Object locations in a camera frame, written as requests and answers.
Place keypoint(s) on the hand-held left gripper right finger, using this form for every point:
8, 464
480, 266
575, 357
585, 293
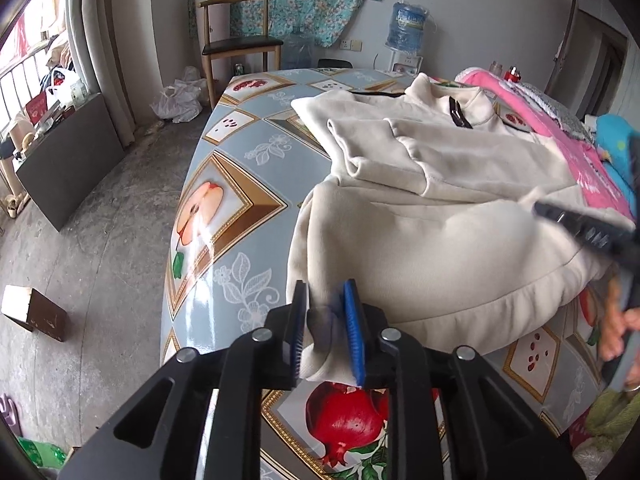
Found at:
352, 335

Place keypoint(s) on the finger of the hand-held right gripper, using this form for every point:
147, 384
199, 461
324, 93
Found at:
634, 165
585, 230

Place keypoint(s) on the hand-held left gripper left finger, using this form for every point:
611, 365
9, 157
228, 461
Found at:
300, 327

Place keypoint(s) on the cream zip jacket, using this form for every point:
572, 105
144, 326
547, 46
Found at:
425, 240

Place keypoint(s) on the person's right hand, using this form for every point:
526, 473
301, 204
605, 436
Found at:
611, 325

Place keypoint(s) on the pink floral blanket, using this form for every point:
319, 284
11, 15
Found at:
585, 160

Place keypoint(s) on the grey lace cloth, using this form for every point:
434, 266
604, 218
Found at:
555, 105

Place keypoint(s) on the red candle jar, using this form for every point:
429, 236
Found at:
512, 75

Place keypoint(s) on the fruit print tablecloth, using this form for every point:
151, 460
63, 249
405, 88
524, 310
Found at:
235, 185

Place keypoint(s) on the small glass jar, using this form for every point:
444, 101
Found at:
496, 67

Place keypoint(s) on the white water dispenser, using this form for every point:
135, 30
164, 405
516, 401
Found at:
406, 62

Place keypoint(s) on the brown cardboard box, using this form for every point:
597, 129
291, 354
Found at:
37, 315

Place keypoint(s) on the blue water bottle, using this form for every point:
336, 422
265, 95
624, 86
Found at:
407, 27

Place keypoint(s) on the empty clear water jug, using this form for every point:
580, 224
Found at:
298, 52

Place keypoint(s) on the dark grey board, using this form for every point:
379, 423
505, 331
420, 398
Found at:
70, 160

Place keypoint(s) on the wooden chair black seat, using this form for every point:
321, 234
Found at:
240, 46

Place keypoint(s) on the green plastic bag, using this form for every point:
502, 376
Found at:
40, 452

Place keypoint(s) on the purple slipper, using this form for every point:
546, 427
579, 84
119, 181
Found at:
9, 412

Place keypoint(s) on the grey curtain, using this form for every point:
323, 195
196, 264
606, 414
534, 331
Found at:
120, 50

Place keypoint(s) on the white plastic bag with red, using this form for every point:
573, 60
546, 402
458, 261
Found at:
65, 87

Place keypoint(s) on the red box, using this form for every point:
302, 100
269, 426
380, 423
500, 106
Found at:
37, 110

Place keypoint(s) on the window with metal railing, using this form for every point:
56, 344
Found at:
30, 40

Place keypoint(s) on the door frame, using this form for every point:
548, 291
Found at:
595, 50

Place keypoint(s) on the white wall socket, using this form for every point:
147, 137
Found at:
351, 45

